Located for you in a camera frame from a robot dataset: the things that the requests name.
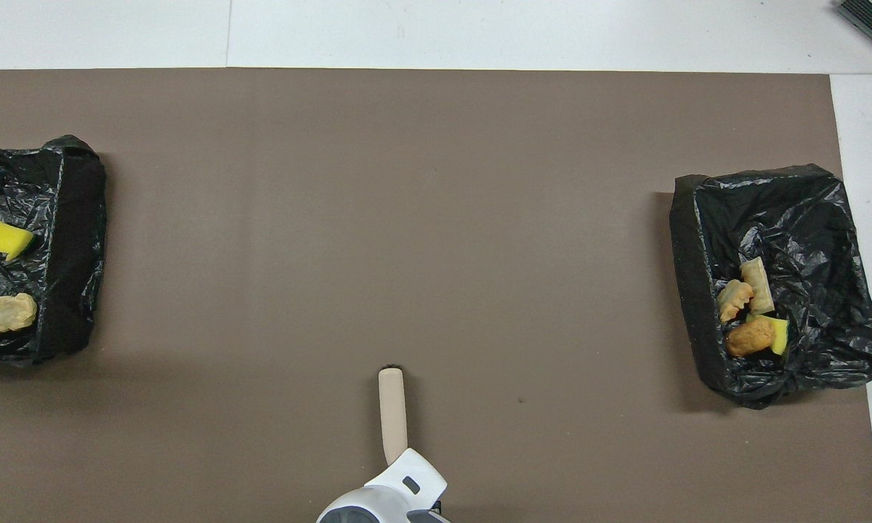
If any brown table mat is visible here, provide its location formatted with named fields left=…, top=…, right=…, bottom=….
left=0, top=68, right=872, bottom=523

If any small striped croissant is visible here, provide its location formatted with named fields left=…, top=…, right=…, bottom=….
left=717, top=279, right=756, bottom=323

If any brown bread roll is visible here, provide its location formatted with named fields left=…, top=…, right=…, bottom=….
left=725, top=317, right=777, bottom=358

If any yellow sponge wedge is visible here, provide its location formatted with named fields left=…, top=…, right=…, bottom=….
left=745, top=312, right=790, bottom=357

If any large striped croissant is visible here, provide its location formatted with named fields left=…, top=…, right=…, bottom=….
left=740, top=256, right=775, bottom=316

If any beige brush with black bristles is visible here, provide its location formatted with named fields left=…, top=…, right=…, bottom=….
left=378, top=365, right=410, bottom=466

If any yellow sponge chunk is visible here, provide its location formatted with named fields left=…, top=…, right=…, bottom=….
left=0, top=216, right=35, bottom=262

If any pale torn bread piece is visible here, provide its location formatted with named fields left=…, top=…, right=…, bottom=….
left=0, top=293, right=39, bottom=337

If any black bag lined bin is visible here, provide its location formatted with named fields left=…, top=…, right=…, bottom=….
left=670, top=164, right=872, bottom=410
left=0, top=134, right=108, bottom=366

